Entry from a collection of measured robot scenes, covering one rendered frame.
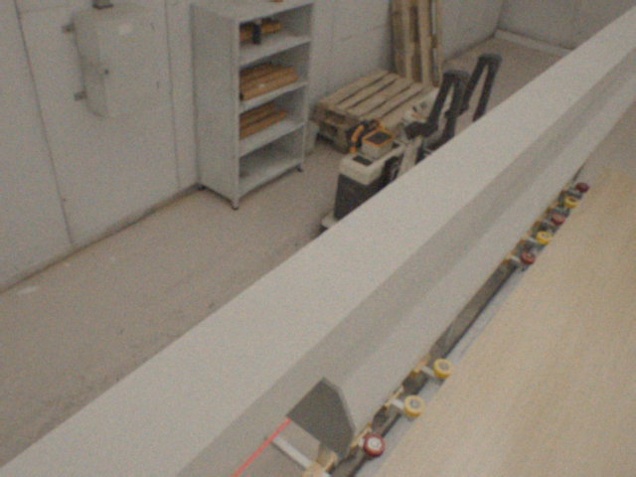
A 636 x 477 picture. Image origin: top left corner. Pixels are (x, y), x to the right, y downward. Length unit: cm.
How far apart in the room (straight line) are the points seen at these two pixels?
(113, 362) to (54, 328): 49
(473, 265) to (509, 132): 17
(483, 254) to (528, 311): 226
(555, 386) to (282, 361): 230
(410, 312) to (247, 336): 20
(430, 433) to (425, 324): 175
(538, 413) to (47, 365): 268
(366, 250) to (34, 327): 359
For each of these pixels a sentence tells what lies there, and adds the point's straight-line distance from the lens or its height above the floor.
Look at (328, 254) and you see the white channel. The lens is 44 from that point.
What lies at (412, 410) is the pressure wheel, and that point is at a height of 91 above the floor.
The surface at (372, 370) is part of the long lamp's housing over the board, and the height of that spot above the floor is 237.
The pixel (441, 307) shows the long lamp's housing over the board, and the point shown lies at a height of 236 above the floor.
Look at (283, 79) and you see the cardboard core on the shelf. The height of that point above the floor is 96.
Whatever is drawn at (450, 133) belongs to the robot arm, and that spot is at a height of 128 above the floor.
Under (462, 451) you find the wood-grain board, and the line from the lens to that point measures 228.
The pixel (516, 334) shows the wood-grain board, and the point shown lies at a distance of 276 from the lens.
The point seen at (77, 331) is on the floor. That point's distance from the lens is 386.
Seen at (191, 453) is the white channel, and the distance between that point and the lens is 33.
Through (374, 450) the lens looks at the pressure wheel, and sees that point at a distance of 219.
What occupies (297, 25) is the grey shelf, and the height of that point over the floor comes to 130.
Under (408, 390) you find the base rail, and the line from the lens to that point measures 264.
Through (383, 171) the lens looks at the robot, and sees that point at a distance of 400.
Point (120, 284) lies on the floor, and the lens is 411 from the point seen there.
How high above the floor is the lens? 274
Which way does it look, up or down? 38 degrees down
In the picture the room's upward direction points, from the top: 7 degrees clockwise
